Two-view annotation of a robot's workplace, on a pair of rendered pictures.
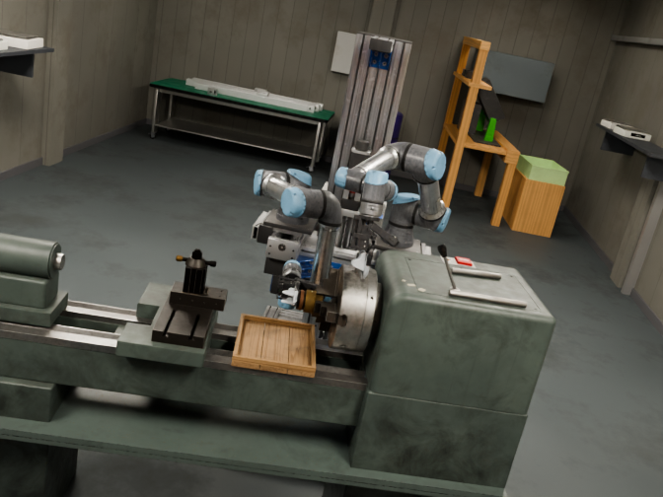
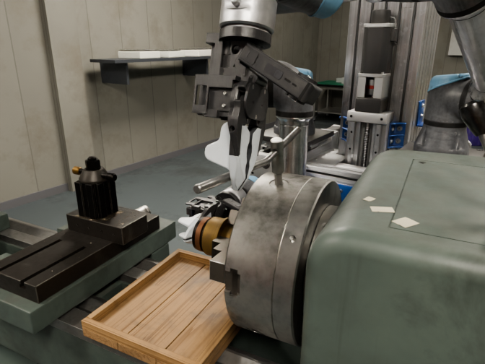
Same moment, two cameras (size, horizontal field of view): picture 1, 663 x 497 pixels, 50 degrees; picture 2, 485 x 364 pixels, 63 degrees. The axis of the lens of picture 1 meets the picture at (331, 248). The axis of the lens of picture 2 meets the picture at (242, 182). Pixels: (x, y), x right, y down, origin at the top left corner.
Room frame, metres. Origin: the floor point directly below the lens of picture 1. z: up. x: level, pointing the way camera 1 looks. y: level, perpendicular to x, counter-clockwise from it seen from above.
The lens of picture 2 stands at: (1.80, -0.41, 1.47)
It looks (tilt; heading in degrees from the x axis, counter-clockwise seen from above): 19 degrees down; 33
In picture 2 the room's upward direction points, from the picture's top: straight up
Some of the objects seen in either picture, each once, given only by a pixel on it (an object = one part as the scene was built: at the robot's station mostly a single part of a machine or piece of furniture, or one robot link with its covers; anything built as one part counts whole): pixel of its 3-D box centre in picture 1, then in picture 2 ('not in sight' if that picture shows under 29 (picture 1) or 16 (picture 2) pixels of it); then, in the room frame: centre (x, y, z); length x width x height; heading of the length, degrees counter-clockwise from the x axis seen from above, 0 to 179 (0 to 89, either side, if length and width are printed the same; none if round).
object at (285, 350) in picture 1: (275, 343); (186, 302); (2.41, 0.14, 0.89); 0.36 x 0.30 x 0.04; 6
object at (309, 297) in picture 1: (309, 301); (219, 237); (2.42, 0.04, 1.08); 0.09 x 0.09 x 0.09; 6
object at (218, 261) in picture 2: (330, 313); (229, 261); (2.33, -0.04, 1.09); 0.12 x 0.11 x 0.05; 6
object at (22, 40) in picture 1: (16, 38); (195, 52); (5.91, 2.90, 1.37); 0.38 x 0.36 x 0.10; 177
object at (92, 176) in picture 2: (195, 260); (94, 173); (2.45, 0.49, 1.14); 0.08 x 0.08 x 0.03
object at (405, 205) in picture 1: (405, 208); (452, 96); (3.10, -0.30, 1.33); 0.13 x 0.12 x 0.14; 67
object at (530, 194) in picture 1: (504, 131); not in sight; (8.99, -1.84, 1.02); 1.58 x 1.48 x 2.05; 177
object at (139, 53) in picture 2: not in sight; (139, 53); (4.99, 2.94, 1.36); 0.36 x 0.34 x 0.09; 177
